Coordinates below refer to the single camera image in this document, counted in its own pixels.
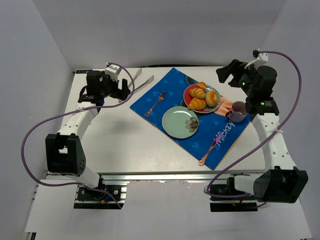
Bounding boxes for blue label sticker left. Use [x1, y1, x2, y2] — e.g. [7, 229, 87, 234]
[75, 69, 92, 74]

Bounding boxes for pink gold ornate knife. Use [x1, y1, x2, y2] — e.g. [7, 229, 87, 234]
[198, 133, 222, 166]

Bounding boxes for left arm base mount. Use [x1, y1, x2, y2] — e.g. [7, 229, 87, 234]
[73, 183, 127, 210]

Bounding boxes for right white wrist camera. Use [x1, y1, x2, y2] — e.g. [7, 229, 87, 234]
[244, 48, 269, 70]

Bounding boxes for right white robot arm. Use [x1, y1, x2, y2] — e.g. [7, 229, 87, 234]
[216, 59, 308, 204]

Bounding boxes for blue Mickey placemat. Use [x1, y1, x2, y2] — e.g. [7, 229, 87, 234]
[130, 68, 251, 170]

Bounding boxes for silver metal tongs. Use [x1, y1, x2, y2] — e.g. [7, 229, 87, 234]
[118, 67, 155, 103]

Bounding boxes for purple mug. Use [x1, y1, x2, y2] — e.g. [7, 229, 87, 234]
[225, 101, 248, 123]

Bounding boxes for gold ornate fork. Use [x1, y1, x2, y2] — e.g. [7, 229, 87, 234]
[144, 91, 166, 117]

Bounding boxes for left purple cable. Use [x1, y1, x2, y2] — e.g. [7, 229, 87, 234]
[20, 61, 136, 210]

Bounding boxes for green floral plate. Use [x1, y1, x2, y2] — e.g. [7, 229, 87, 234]
[161, 106, 200, 139]

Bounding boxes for small bread roll back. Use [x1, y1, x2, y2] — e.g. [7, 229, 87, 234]
[197, 82, 207, 92]

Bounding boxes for croissant bread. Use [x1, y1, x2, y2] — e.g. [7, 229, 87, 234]
[188, 97, 207, 110]
[189, 88, 206, 99]

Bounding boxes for aluminium rail table edge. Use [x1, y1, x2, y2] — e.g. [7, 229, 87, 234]
[44, 172, 266, 183]

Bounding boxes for purple cable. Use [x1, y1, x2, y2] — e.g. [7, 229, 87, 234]
[20, 61, 136, 210]
[204, 50, 302, 209]

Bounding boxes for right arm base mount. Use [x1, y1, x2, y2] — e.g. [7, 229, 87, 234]
[209, 176, 258, 213]

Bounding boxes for glazed donut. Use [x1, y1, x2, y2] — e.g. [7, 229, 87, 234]
[205, 90, 219, 107]

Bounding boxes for croissant bread middle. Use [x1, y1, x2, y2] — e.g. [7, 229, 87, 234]
[189, 88, 206, 99]

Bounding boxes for croissant bread front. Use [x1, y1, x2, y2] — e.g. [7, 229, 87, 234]
[188, 97, 207, 110]

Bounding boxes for red rimmed bread plate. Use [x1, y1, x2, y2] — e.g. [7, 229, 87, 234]
[183, 83, 221, 114]

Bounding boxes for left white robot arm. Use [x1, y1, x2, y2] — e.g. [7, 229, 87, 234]
[45, 64, 131, 188]

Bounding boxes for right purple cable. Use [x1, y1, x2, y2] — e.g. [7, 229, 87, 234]
[204, 50, 302, 209]

